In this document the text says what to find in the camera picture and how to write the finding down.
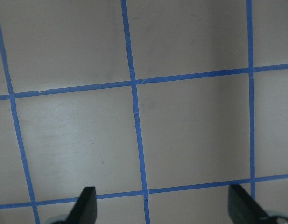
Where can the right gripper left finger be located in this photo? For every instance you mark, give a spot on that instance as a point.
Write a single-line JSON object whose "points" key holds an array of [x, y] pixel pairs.
{"points": [[84, 210]]}

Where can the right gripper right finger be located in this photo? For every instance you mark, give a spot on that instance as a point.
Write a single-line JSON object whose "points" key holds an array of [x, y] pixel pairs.
{"points": [[242, 208]]}

